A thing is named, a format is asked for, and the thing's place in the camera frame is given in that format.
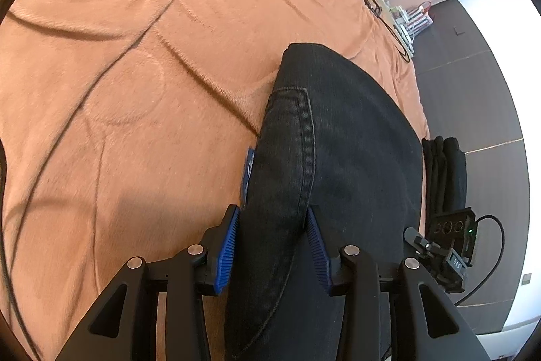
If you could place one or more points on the orange-brown duvet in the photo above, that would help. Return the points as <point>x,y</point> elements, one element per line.
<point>126,124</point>

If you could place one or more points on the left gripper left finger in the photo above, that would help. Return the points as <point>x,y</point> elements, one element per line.
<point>219,244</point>

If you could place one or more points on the dark denim pants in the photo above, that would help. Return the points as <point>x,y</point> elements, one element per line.
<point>333,138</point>

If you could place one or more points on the striped rack on cabinet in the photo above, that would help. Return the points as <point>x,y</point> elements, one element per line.
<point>409,23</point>

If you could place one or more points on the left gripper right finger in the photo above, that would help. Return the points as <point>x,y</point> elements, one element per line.
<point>325,243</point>

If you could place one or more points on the stack of folded black clothes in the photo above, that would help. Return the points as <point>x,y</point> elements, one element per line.
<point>446,176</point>

